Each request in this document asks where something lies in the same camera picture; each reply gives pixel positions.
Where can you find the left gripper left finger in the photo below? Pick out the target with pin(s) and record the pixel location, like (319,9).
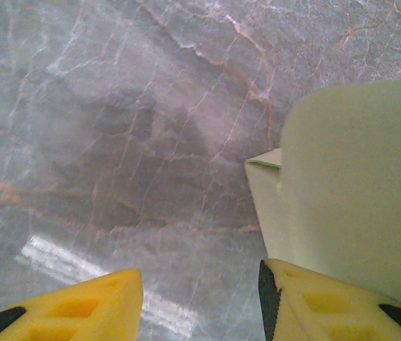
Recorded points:
(79,312)

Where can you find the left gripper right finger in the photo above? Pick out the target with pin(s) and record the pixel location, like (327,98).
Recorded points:
(310,305)

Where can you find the light green paper box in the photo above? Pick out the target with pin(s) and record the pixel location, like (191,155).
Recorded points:
(356,177)

